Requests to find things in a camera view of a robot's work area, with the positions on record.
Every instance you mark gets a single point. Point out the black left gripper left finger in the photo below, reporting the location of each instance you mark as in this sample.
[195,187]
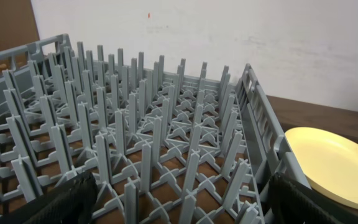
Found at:
[71,202]

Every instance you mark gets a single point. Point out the yellow plate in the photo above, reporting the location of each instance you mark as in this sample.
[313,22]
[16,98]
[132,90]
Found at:
[329,161]

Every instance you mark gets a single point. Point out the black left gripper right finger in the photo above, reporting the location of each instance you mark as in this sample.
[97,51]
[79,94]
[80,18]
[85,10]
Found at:
[292,202]

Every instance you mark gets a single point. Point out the grey plastic dishwasher rack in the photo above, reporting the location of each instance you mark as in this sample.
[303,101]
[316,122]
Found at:
[163,147]

